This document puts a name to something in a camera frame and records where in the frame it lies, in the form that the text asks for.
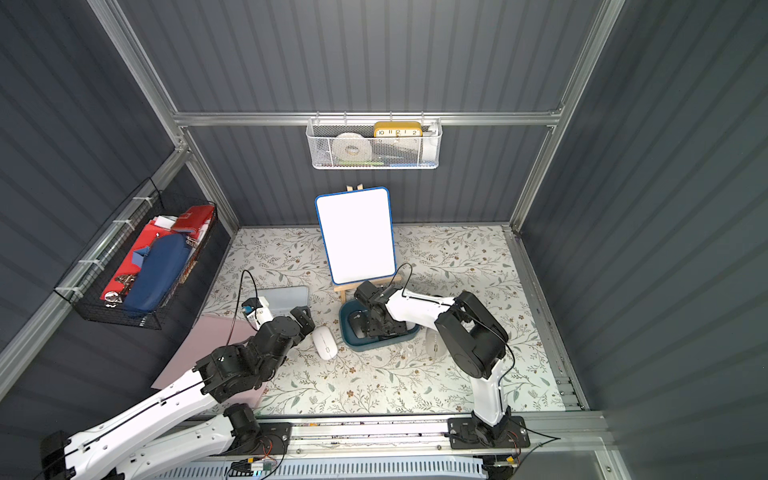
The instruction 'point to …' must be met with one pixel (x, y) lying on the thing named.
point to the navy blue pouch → (165, 258)
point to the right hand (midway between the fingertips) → (387, 327)
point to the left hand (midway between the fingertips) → (299, 318)
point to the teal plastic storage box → (356, 343)
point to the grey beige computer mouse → (435, 344)
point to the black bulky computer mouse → (358, 319)
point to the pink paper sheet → (212, 332)
